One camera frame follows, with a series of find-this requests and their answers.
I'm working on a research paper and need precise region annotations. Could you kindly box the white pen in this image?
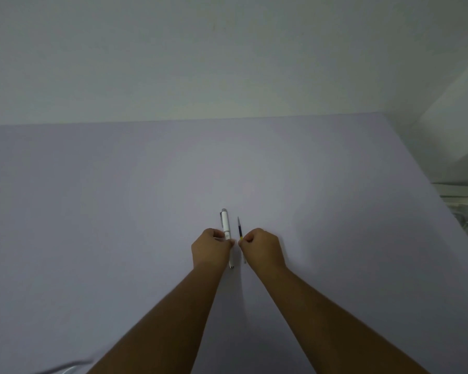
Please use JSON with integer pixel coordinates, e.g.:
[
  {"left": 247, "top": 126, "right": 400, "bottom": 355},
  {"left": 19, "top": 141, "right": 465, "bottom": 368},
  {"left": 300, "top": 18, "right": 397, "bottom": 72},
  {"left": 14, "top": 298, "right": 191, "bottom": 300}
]
[{"left": 220, "top": 209, "right": 235, "bottom": 269}]

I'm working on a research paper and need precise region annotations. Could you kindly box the person's left forearm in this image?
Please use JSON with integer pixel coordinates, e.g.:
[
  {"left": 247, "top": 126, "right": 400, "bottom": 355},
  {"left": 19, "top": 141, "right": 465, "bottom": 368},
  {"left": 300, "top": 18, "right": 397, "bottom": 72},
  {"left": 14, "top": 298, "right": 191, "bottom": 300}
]
[{"left": 87, "top": 262, "right": 226, "bottom": 374}]

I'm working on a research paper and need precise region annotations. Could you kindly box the person's right forearm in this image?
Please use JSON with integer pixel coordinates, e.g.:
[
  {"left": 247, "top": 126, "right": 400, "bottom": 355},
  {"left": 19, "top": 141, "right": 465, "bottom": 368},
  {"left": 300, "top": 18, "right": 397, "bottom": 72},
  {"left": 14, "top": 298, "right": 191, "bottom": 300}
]
[{"left": 252, "top": 266, "right": 430, "bottom": 374}]

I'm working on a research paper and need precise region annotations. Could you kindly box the white cable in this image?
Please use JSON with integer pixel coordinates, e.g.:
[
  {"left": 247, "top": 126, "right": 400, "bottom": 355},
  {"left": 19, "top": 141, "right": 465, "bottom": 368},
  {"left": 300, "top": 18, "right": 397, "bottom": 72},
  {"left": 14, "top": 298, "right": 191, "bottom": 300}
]
[{"left": 35, "top": 360, "right": 95, "bottom": 374}]

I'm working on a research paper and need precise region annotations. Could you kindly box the person's left hand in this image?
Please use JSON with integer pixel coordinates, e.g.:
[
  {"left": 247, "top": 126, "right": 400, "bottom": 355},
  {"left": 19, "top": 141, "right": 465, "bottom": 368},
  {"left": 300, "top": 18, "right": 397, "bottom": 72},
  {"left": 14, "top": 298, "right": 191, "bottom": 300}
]
[{"left": 191, "top": 228, "right": 235, "bottom": 271}]

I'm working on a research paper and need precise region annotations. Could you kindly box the person's right hand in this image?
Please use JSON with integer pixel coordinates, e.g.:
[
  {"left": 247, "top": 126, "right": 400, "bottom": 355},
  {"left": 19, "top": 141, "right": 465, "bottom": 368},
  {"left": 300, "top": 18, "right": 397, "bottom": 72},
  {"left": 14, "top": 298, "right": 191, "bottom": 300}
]
[{"left": 238, "top": 228, "right": 287, "bottom": 275}]

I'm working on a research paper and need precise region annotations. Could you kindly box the pen refill with yellow end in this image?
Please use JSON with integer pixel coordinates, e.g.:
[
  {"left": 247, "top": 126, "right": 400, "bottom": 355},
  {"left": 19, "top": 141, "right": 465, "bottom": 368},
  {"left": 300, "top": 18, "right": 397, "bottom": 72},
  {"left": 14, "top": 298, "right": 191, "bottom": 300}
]
[{"left": 237, "top": 216, "right": 246, "bottom": 264}]

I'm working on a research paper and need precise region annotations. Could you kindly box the white furniture frame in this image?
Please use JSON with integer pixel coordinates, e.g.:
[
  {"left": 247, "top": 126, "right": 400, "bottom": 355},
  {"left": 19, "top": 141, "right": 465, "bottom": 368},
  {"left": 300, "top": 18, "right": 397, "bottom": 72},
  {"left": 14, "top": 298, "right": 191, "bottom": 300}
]
[{"left": 432, "top": 183, "right": 468, "bottom": 203}]

